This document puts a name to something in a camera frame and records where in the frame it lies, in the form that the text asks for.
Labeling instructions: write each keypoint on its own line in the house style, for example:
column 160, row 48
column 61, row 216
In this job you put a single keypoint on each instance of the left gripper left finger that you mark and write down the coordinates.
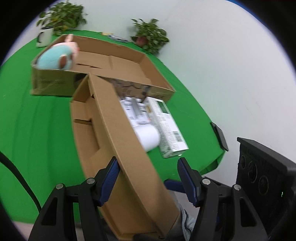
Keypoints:
column 56, row 218

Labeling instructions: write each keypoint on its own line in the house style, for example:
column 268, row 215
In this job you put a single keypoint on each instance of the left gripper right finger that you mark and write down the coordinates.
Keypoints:
column 226, row 213

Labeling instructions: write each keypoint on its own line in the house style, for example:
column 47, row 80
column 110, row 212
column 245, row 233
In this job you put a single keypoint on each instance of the long brown cardboard box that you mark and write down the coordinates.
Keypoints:
column 139, row 201

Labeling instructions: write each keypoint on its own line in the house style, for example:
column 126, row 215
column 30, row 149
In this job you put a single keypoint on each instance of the pig plush toy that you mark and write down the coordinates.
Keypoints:
column 61, row 56

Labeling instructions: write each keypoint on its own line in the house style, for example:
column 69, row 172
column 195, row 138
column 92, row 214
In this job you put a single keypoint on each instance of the black phone on table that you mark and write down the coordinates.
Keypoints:
column 220, row 136

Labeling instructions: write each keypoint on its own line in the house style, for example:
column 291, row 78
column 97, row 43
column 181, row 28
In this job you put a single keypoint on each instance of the green tablecloth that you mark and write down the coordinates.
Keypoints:
column 37, row 132

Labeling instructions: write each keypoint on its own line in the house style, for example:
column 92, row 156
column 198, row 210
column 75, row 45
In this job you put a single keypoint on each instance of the white green product box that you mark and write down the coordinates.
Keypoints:
column 171, row 142

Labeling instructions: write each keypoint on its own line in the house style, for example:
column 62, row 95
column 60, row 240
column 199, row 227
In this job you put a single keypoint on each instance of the white folding phone stand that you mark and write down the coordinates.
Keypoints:
column 135, row 111

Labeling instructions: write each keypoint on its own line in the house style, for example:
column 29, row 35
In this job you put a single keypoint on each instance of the large open cardboard tray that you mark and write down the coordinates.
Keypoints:
column 131, row 72

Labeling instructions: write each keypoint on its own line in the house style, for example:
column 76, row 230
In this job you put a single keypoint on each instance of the right potted green plant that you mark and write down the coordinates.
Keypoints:
column 149, row 36

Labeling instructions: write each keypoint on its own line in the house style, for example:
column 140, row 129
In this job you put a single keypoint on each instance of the potted green plant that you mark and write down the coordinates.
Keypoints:
column 149, row 36
column 62, row 16

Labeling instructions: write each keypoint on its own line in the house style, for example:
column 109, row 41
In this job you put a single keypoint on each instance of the white enamel mug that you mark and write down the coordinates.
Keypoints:
column 44, row 37

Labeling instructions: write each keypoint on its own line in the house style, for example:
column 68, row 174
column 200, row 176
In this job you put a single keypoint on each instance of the small items on table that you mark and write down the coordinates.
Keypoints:
column 114, row 37

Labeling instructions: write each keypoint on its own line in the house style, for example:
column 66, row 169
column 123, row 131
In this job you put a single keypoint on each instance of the left potted green plant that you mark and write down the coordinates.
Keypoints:
column 62, row 16

